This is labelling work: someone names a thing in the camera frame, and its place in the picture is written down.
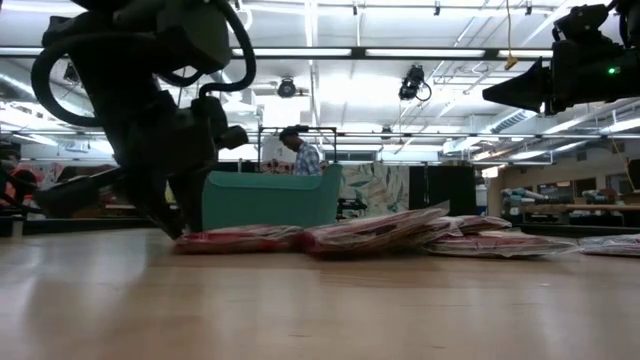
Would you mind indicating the person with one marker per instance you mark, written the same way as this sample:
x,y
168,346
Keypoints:
x,y
306,160
15,185

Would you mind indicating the black overhead camera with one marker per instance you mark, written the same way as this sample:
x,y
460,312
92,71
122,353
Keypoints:
x,y
411,82

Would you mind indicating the teal plastic basket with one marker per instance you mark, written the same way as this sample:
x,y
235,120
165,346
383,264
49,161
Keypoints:
x,y
270,200

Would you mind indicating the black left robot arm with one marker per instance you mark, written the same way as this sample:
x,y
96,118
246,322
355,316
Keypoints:
x,y
150,30

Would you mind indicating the round black ceiling lamp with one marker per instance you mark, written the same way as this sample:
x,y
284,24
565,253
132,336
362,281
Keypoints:
x,y
286,88

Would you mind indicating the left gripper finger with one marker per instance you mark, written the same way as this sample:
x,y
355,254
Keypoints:
x,y
155,205
192,200

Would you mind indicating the black overhead rig bar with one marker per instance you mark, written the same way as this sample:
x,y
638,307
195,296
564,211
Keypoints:
x,y
360,52

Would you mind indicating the wooden workbench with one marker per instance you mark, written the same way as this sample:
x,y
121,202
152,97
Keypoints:
x,y
575,207

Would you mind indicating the leaf pattern wall panel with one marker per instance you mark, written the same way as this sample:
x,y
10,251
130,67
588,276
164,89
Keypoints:
x,y
375,187

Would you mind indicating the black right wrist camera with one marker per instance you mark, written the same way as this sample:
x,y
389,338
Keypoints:
x,y
582,25

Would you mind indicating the black cabinet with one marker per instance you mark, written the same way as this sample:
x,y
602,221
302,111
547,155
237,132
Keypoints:
x,y
442,190

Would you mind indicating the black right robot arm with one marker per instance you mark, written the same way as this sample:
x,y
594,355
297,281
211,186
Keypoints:
x,y
631,20

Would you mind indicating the red popcorn bag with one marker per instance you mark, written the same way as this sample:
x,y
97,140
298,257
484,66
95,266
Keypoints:
x,y
500,245
365,232
480,223
615,245
235,240

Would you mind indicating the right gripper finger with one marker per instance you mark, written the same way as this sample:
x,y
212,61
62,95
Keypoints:
x,y
530,90

